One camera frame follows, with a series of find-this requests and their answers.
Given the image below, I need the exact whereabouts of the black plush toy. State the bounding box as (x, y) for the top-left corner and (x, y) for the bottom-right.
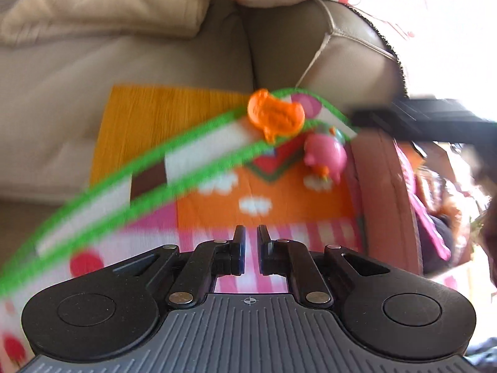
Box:
(423, 214), (458, 274)

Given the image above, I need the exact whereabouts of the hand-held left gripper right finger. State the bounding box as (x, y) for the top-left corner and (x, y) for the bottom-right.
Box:
(256, 224), (391, 309)

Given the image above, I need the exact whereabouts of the pink plastic basket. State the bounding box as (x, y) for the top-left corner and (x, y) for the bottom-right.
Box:
(400, 151), (453, 261)

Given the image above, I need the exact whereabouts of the cream fringed blanket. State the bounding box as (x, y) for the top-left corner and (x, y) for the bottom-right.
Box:
(342, 0), (497, 104)

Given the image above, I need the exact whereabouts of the beige sofa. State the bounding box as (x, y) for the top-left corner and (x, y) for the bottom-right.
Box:
(0, 0), (408, 210)

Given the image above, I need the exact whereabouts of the cookie snack packet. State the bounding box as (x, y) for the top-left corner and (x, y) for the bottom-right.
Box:
(419, 151), (470, 218)

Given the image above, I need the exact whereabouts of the colourful printed mat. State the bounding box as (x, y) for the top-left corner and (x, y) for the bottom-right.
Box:
(0, 87), (366, 362)

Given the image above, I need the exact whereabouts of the beige fleece blanket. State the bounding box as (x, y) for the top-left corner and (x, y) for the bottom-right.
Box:
(0, 0), (218, 45)

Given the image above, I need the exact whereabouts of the orange duck toy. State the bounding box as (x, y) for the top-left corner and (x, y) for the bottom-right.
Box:
(248, 89), (306, 143)

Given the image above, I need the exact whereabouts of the pink pig toy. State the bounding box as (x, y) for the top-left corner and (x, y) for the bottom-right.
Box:
(303, 127), (349, 184)

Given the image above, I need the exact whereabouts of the pink cardboard box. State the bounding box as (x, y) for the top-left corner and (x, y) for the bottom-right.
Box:
(347, 130), (426, 276)

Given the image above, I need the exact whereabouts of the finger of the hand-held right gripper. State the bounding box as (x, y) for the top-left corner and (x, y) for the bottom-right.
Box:
(349, 102), (401, 133)

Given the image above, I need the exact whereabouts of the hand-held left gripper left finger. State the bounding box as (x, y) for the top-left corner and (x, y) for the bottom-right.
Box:
(112, 225), (247, 308)

